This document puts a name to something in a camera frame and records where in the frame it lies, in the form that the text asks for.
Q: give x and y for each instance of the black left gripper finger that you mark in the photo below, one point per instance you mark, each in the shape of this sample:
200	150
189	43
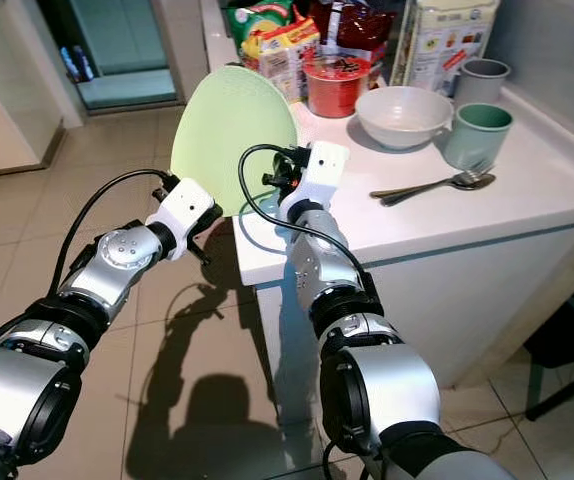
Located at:
203	252

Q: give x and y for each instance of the light green oval plate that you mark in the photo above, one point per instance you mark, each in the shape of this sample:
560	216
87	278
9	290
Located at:
232	130

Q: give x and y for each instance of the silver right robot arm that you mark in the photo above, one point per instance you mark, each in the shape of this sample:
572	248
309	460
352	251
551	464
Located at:
397	390

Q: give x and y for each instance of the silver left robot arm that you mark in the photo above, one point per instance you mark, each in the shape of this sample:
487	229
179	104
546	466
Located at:
27	390

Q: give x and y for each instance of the red round plastic tub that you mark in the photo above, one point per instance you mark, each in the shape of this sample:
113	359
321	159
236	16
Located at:
334	92

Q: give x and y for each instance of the yellow edged snack bag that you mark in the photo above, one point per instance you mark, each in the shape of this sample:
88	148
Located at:
282	50

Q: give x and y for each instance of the green snack bag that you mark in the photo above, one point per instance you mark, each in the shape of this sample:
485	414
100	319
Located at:
252	15

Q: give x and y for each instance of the dark red food bag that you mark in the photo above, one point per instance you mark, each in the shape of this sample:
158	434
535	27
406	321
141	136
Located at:
357	25

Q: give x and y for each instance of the green plastic cup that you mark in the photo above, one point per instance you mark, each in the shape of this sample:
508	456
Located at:
477	142

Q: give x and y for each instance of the white printed carton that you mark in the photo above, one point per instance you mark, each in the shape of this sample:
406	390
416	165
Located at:
442	45

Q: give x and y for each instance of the grey plastic cup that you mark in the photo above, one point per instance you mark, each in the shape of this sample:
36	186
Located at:
480	85

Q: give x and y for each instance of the white low cabinet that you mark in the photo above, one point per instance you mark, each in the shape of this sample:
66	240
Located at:
7	100

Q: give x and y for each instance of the black metal chair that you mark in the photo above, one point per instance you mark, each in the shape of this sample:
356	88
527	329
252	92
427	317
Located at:
567	340

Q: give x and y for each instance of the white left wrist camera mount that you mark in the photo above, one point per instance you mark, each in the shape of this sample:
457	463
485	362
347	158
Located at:
187	212

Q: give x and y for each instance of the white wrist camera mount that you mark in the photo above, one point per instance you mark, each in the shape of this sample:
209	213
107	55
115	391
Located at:
322	170
187	212

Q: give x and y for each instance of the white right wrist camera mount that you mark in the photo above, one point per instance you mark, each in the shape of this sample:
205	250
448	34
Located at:
322	170

